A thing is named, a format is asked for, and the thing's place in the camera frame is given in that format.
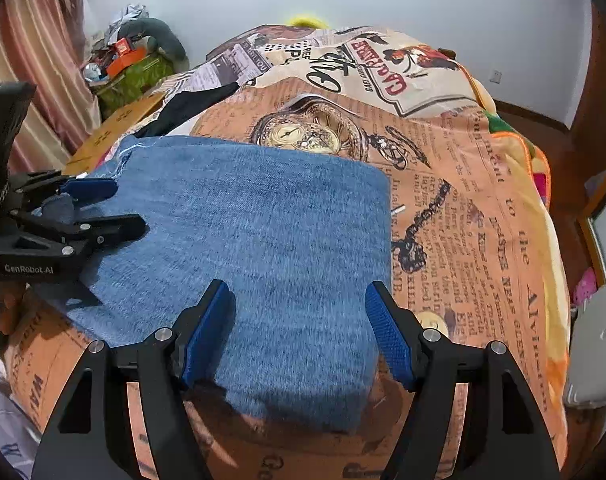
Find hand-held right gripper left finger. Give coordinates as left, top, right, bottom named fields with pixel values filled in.
left=30, top=279, right=234, bottom=480

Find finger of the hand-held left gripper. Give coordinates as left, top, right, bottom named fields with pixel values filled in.
left=10, top=210, right=149, bottom=257
left=10, top=170, right=120, bottom=211

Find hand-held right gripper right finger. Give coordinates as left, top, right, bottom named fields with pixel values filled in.
left=364, top=281, right=564, bottom=480

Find blue jeans pants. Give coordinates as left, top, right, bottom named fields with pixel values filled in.
left=53, top=135, right=395, bottom=434

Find person's left hand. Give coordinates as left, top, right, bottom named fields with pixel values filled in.
left=0, top=292, right=23, bottom=337

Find bamboo lap desk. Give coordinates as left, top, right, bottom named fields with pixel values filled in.
left=63, top=91, right=167, bottom=177

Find green patterned storage box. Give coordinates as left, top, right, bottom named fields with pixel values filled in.
left=95, top=52, right=177, bottom=117

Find orange box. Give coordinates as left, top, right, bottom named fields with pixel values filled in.
left=106, top=46, right=147, bottom=79

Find black folded garment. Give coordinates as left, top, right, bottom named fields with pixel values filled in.
left=134, top=82, right=240, bottom=139

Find striped red curtain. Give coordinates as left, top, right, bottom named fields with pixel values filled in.
left=0, top=0, right=103, bottom=173

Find printed blanket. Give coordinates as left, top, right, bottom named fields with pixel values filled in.
left=3, top=24, right=572, bottom=480

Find pile of clothes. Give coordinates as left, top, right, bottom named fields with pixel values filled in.
left=105, top=4, right=150, bottom=37

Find pink slipper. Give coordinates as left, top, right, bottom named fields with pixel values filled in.
left=572, top=267, right=598, bottom=307

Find white plastic stool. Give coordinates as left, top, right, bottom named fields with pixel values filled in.
left=562, top=270, right=606, bottom=412

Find brown wooden door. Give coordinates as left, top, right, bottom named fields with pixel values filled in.
left=565, top=4, right=606, bottom=133

